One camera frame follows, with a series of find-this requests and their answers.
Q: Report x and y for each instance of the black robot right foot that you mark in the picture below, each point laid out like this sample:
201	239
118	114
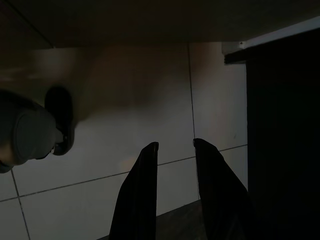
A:
62	112

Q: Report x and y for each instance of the dark cabinet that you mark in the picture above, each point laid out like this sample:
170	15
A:
285	140

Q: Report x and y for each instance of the dark printed floor mat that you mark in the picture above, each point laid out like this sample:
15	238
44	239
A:
177	222

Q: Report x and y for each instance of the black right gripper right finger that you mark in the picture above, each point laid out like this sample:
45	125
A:
220	195

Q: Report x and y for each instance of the white cabinet trim strip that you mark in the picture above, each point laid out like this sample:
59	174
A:
235	47

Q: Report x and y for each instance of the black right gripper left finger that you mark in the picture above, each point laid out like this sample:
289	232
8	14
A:
140	195

